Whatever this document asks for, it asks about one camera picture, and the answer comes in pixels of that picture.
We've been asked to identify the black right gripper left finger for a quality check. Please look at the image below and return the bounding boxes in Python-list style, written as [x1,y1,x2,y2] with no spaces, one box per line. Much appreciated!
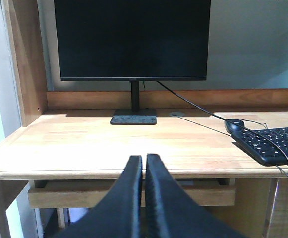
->
[54,156,142,238]

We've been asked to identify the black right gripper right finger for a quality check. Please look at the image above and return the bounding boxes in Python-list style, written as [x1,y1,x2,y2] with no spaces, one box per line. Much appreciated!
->
[145,154,244,238]

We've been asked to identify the wooden desk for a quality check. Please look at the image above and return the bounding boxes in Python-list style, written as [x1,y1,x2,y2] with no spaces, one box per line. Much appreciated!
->
[0,0,288,238]

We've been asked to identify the wooden keyboard drawer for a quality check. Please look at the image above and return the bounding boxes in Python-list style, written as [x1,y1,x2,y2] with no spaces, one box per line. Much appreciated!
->
[28,178,236,208]

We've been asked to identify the black computer mouse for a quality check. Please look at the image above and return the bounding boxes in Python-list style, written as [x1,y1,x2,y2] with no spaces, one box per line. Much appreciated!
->
[225,119,245,134]

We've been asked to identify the black keyboard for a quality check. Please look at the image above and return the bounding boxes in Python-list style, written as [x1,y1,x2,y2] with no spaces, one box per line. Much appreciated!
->
[232,127,288,166]

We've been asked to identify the black monitor cable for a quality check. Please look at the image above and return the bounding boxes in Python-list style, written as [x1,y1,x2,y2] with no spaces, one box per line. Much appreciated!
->
[156,80,288,206]

